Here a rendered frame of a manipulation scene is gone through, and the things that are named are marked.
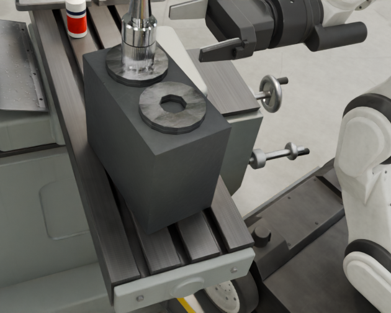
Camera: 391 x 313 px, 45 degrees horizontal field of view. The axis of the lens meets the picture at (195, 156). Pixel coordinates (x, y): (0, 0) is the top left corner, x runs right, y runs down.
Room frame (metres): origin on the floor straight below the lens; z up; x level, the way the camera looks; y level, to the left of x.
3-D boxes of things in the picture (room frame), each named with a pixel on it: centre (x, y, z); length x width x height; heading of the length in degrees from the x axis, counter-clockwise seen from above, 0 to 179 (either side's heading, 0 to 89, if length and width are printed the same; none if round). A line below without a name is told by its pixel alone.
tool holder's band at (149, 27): (0.54, 0.11, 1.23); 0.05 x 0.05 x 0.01
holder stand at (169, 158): (0.51, 0.07, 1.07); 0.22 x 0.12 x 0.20; 41
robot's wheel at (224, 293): (0.59, -0.13, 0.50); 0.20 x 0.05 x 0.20; 48
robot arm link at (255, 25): (0.65, -0.05, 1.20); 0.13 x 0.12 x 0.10; 33
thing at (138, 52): (0.54, 0.11, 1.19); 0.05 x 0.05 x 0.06
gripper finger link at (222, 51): (0.55, -0.01, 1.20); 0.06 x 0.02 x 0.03; 123
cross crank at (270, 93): (1.12, -0.16, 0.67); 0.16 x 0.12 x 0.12; 120
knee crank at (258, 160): (1.02, -0.25, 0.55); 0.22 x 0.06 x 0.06; 120
